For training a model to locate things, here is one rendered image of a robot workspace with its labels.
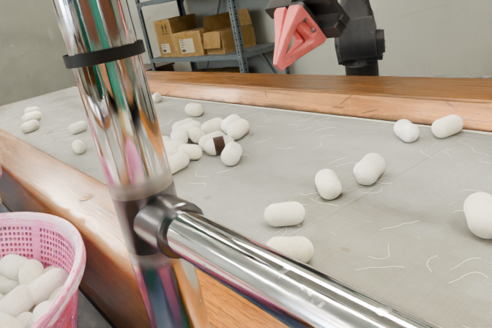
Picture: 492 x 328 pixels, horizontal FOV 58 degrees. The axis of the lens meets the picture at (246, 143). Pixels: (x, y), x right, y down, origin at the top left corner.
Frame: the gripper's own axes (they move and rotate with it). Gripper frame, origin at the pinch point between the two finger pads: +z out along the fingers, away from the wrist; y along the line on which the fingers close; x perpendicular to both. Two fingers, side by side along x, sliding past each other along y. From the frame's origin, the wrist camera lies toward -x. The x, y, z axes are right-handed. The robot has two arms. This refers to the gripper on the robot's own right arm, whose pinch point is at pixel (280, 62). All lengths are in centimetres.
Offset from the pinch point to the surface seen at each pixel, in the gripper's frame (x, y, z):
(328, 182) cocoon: -5.4, 20.6, 16.2
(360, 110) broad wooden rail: 7.8, 9.1, 1.7
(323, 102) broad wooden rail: 7.7, 2.5, 0.8
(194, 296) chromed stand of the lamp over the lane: -20.4, 29.7, 26.9
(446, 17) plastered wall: 134, -75, -131
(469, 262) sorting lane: -5.1, 32.5, 18.8
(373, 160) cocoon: -2.5, 21.5, 12.4
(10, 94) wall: 60, -444, -14
